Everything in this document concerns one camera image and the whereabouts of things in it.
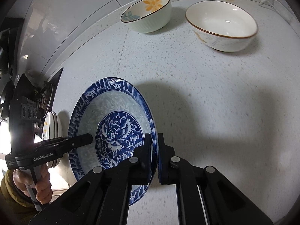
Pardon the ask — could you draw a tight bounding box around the large bear pattern plate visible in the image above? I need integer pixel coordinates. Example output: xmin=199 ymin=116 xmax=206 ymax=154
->
xmin=42 ymin=112 xmax=54 ymax=140

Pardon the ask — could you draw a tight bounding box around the blue floral porcelain bowl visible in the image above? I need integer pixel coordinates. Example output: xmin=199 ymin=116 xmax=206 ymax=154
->
xmin=67 ymin=76 xmax=157 ymax=207

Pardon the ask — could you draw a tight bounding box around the orange flower green bowl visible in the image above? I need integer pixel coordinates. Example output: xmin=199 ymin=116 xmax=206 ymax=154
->
xmin=121 ymin=0 xmax=172 ymax=34

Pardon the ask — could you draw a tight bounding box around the white bowl brown rim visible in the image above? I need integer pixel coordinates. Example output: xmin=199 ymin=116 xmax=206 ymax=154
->
xmin=185 ymin=1 xmax=258 ymax=52

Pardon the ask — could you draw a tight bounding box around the small bear pattern plate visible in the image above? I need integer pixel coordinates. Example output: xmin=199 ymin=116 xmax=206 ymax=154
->
xmin=56 ymin=114 xmax=64 ymax=137

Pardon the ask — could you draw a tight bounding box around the person's left hand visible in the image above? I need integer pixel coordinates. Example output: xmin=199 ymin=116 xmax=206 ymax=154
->
xmin=12 ymin=164 xmax=53 ymax=205

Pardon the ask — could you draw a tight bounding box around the black glass gas stove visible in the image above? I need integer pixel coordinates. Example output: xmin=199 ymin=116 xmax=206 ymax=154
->
xmin=34 ymin=68 xmax=63 ymax=138

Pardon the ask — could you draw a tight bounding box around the olive jacket left sleeve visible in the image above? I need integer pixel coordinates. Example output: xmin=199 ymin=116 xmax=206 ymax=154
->
xmin=1 ymin=170 xmax=38 ymax=224

